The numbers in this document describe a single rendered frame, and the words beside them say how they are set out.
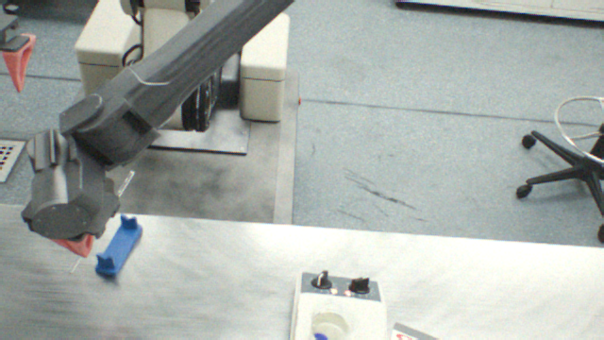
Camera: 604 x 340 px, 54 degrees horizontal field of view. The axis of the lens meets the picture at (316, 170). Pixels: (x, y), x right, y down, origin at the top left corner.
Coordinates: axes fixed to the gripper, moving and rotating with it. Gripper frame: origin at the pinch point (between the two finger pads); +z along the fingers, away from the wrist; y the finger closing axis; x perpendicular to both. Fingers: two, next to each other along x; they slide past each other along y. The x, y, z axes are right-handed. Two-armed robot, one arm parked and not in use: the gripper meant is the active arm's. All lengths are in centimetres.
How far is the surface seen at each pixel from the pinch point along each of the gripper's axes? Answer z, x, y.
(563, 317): 10, 14, 71
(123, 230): 9.0, 10.9, -0.6
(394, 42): 86, 210, 38
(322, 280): 3.3, 6.3, 32.5
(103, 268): 9.0, 3.3, -0.3
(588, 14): 78, 261, 135
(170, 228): 10.0, 14.3, 5.9
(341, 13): 86, 228, 8
